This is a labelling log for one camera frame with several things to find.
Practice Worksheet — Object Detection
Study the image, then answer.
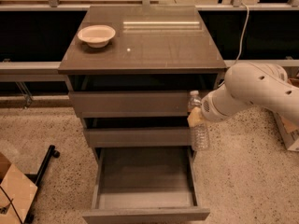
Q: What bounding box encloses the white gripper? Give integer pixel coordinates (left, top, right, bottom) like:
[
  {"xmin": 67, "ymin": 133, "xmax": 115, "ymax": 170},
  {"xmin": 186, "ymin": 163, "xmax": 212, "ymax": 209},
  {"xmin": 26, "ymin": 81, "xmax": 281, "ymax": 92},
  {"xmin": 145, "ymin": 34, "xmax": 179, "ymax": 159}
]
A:
[{"xmin": 187, "ymin": 85, "xmax": 249, "ymax": 128}]

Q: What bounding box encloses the clear plastic water bottle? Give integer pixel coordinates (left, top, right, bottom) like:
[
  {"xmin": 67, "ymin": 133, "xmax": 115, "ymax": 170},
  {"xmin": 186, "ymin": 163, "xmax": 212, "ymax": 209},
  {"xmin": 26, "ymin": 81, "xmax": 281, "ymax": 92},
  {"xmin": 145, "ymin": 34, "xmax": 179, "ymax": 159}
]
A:
[{"xmin": 188, "ymin": 91, "xmax": 209, "ymax": 151}]

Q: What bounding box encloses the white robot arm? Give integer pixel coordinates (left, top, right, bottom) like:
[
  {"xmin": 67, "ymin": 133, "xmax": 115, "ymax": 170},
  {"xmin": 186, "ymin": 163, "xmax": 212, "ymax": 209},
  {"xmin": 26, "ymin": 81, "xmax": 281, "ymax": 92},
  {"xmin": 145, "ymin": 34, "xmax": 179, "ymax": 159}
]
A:
[{"xmin": 187, "ymin": 63, "xmax": 299, "ymax": 127}]

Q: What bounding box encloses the grey top drawer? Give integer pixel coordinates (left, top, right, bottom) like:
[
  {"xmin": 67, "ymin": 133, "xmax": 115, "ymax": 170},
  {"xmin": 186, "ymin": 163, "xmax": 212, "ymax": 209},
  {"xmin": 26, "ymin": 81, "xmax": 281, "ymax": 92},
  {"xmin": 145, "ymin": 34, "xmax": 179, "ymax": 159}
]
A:
[{"xmin": 69, "ymin": 91, "xmax": 191, "ymax": 118}]

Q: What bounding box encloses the grey drawer cabinet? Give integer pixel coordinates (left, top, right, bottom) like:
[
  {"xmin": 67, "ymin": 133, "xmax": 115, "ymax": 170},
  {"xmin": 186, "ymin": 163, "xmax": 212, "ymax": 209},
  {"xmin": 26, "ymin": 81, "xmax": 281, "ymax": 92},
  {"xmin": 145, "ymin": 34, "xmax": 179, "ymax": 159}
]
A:
[{"xmin": 57, "ymin": 4, "xmax": 228, "ymax": 161}]

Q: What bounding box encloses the grey middle drawer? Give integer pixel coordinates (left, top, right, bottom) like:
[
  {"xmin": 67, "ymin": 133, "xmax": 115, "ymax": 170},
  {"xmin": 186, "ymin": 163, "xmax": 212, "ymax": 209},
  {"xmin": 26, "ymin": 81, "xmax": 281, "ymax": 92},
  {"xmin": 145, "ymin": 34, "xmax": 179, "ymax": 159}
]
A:
[{"xmin": 83, "ymin": 127, "xmax": 192, "ymax": 147}]

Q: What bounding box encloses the grey open bottom drawer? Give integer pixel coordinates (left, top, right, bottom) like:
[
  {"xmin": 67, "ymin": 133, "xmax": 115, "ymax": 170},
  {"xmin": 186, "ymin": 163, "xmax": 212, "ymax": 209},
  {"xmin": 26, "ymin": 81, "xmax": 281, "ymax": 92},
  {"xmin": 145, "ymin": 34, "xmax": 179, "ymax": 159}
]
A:
[{"xmin": 83, "ymin": 147, "xmax": 210, "ymax": 224}]

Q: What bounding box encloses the cardboard box at right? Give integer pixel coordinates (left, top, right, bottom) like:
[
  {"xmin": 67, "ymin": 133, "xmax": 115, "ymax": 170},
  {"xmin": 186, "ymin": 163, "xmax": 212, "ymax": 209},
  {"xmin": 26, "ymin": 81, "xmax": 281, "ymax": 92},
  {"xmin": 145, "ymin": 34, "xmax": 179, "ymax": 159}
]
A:
[{"xmin": 274, "ymin": 75, "xmax": 299, "ymax": 152}]

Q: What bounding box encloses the cardboard box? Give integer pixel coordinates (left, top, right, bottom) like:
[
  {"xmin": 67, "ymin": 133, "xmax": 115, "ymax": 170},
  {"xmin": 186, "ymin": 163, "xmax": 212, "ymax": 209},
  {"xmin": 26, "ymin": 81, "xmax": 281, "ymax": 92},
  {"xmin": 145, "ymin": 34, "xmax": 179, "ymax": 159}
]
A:
[
  {"xmin": 0, "ymin": 153, "xmax": 37, "ymax": 224},
  {"xmin": 274, "ymin": 75, "xmax": 299, "ymax": 152}
]

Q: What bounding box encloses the white paper bowl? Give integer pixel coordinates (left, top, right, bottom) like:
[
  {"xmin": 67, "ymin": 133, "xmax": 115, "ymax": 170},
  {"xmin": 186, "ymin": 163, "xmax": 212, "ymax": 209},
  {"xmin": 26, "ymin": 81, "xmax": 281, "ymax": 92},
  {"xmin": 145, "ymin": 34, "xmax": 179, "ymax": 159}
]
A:
[{"xmin": 78, "ymin": 25, "xmax": 116, "ymax": 48}]

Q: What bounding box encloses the black wheeled stand leg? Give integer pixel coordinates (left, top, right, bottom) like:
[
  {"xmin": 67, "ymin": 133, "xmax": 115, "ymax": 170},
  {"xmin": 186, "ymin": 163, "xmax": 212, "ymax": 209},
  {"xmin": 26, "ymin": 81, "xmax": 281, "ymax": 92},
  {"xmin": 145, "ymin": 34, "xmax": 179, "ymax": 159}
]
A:
[{"xmin": 24, "ymin": 145, "xmax": 60, "ymax": 224}]

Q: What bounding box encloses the cardboard box at left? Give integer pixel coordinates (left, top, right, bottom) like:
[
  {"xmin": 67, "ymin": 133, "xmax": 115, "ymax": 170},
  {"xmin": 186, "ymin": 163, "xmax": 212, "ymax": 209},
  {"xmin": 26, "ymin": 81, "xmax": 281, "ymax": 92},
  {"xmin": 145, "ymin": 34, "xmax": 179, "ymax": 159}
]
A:
[{"xmin": 0, "ymin": 153, "xmax": 37, "ymax": 224}]

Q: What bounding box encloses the white power cable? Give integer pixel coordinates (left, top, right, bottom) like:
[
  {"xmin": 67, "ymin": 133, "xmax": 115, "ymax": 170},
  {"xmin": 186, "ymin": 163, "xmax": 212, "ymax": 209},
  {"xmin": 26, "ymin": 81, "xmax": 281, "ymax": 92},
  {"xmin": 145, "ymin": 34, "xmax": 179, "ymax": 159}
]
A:
[{"xmin": 233, "ymin": 2, "xmax": 250, "ymax": 65}]

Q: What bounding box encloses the metal railing frame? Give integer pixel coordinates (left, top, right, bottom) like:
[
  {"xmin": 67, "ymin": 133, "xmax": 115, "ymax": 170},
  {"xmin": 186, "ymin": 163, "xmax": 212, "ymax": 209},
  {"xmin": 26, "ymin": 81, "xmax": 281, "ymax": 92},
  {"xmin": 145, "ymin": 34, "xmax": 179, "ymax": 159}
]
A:
[{"xmin": 0, "ymin": 0, "xmax": 298, "ymax": 102}]

